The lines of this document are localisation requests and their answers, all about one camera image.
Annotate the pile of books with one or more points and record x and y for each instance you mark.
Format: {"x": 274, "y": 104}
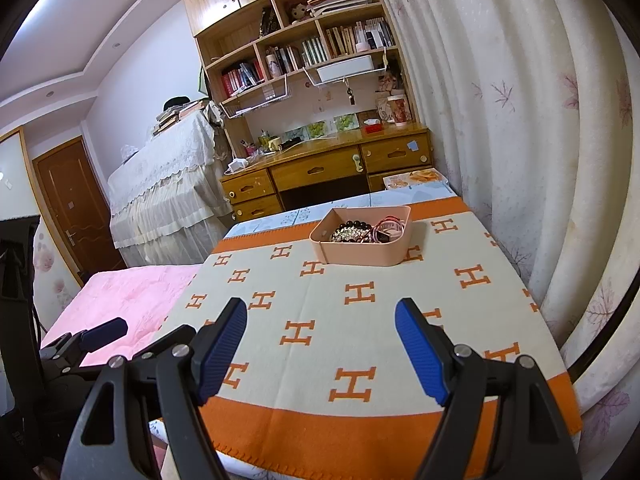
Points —
{"x": 175, "y": 115}

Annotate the small doll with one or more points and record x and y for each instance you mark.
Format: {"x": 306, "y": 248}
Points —
{"x": 299, "y": 11}

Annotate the red tissue box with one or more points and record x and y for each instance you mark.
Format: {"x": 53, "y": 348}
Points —
{"x": 372, "y": 127}

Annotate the red and white jar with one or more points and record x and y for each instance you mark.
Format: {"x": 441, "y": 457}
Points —
{"x": 399, "y": 109}

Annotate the brown wooden door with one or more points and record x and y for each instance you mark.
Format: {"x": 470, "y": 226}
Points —
{"x": 65, "y": 200}

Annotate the wooden bookshelf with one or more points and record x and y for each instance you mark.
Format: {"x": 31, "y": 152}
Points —
{"x": 290, "y": 31}

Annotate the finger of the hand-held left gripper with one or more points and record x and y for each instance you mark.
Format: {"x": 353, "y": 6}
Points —
{"x": 165, "y": 342}
{"x": 105, "y": 332}

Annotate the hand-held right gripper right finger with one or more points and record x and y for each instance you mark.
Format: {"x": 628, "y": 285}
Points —
{"x": 420, "y": 350}

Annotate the wooden desk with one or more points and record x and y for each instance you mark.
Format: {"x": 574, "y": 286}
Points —
{"x": 310, "y": 170}

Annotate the yellow cup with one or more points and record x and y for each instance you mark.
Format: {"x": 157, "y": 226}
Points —
{"x": 272, "y": 142}

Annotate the white charger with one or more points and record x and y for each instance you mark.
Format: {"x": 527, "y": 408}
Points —
{"x": 237, "y": 165}

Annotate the white hanging basket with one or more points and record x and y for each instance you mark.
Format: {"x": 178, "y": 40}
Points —
{"x": 345, "y": 69}

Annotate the orange letter print blanket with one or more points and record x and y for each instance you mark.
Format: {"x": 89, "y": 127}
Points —
{"x": 325, "y": 310}

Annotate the row of red books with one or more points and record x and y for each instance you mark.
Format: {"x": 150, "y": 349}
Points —
{"x": 242, "y": 77}

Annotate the black hat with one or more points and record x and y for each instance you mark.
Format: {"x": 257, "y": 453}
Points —
{"x": 176, "y": 103}

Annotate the row of grey books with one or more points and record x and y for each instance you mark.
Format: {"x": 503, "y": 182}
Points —
{"x": 305, "y": 52}

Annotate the hanging keys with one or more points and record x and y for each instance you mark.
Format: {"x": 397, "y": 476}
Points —
{"x": 351, "y": 96}

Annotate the plate of snacks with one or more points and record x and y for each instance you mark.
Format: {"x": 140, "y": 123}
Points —
{"x": 415, "y": 179}

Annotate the lace-covered piano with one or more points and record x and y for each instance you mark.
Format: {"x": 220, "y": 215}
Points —
{"x": 160, "y": 185}

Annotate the white floral curtain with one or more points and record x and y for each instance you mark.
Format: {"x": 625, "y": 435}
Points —
{"x": 500, "y": 110}

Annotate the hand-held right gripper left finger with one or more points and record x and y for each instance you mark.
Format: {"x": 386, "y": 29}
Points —
{"x": 220, "y": 355}

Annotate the pink blanket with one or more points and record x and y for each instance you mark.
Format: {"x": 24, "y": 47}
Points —
{"x": 140, "y": 295}

